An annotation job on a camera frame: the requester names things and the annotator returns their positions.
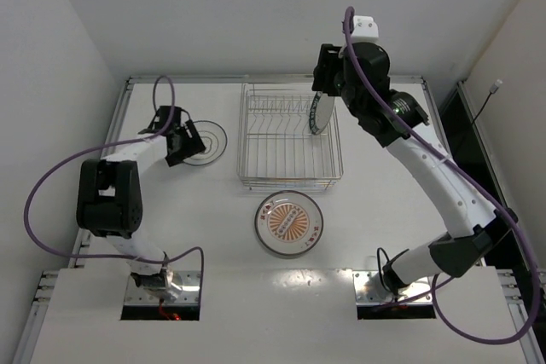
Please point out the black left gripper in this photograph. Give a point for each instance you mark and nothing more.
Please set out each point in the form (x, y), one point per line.
(183, 142)

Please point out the white plate black rings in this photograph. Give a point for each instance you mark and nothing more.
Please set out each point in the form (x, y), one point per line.
(211, 142)

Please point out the metal wire dish rack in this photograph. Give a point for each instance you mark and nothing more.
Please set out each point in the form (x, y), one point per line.
(276, 148)

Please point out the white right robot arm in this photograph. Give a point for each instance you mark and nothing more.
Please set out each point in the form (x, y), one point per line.
(474, 226)

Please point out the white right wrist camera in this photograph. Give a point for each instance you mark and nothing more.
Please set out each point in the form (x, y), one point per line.
(364, 29)

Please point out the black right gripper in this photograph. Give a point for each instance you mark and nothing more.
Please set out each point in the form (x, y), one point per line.
(323, 72)

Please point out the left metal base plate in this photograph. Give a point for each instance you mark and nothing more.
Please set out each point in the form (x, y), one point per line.
(176, 288)

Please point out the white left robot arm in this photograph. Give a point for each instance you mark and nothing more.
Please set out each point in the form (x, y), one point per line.
(109, 202)

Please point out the plate with orange sunburst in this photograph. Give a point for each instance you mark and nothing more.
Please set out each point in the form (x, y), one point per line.
(288, 223)

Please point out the white plate blue rim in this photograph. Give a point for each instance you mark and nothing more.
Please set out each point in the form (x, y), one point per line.
(321, 111)

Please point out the black cable white plug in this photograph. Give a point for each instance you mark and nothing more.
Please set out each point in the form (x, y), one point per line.
(456, 117)

